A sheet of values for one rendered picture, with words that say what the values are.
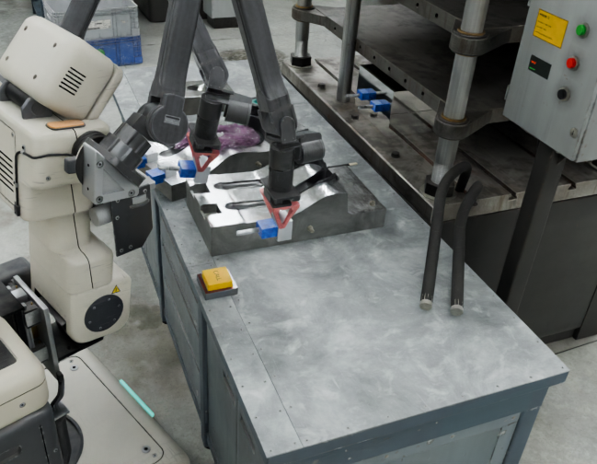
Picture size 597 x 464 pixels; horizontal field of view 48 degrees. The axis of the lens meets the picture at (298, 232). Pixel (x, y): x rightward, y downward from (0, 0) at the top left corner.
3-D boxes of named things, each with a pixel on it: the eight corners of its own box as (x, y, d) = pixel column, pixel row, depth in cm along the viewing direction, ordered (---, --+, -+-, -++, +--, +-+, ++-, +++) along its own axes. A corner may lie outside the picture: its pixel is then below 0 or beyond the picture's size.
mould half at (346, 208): (211, 257, 171) (211, 212, 164) (187, 205, 191) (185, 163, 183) (384, 226, 188) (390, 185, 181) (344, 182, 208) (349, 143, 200)
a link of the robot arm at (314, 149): (261, 113, 150) (280, 118, 143) (304, 106, 156) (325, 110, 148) (266, 165, 154) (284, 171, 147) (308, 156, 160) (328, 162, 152)
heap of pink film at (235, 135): (200, 168, 197) (200, 145, 193) (169, 145, 208) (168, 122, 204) (269, 147, 211) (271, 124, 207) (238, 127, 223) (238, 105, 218)
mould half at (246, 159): (172, 202, 192) (170, 168, 186) (130, 165, 208) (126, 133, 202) (305, 158, 219) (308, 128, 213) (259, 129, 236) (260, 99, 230)
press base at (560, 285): (392, 389, 245) (425, 226, 205) (271, 209, 344) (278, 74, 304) (575, 340, 274) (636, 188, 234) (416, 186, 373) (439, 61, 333)
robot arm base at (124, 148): (81, 141, 131) (113, 165, 124) (108, 110, 132) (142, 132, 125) (108, 165, 138) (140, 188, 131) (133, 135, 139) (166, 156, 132)
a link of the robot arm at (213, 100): (202, 87, 166) (200, 97, 161) (229, 92, 167) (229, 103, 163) (197, 110, 170) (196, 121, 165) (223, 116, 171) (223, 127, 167)
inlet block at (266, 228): (239, 249, 157) (240, 229, 154) (233, 237, 161) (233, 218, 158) (291, 239, 161) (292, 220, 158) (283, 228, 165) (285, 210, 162)
